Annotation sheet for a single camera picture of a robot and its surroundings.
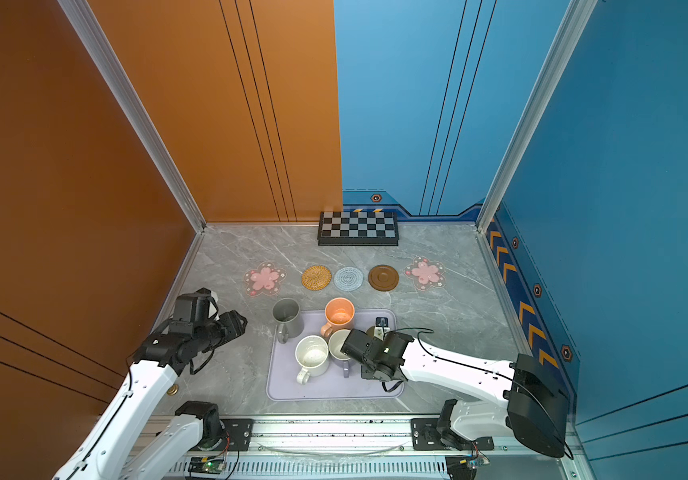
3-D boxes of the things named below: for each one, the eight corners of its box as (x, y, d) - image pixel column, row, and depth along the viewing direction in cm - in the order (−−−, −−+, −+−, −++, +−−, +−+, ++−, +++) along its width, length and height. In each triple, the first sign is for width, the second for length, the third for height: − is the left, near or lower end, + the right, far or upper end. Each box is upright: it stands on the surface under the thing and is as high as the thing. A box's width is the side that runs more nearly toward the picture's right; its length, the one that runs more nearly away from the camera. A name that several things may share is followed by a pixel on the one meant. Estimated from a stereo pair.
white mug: (296, 388, 82) (291, 379, 75) (301, 346, 89) (296, 334, 82) (326, 388, 82) (323, 379, 75) (328, 346, 89) (326, 334, 82)
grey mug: (282, 348, 89) (275, 333, 81) (278, 318, 95) (270, 301, 87) (307, 341, 90) (302, 326, 82) (301, 312, 97) (296, 294, 88)
